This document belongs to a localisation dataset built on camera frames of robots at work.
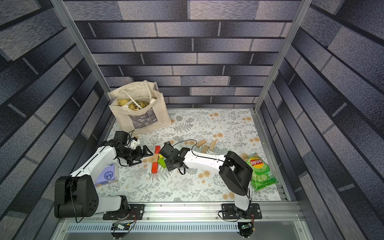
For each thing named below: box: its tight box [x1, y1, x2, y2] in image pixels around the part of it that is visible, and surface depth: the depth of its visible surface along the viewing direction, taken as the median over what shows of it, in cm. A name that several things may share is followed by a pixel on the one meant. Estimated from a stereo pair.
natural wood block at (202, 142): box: [196, 139, 207, 147], surface depth 102 cm
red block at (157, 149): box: [155, 145, 161, 154], surface depth 97 cm
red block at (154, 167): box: [151, 162, 158, 174], surface depth 90 cm
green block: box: [158, 157, 167, 169], surface depth 91 cm
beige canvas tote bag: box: [107, 80, 172, 133], surface depth 94 cm
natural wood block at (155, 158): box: [152, 153, 159, 163], surface depth 92 cm
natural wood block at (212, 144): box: [209, 139, 218, 151], surface depth 100 cm
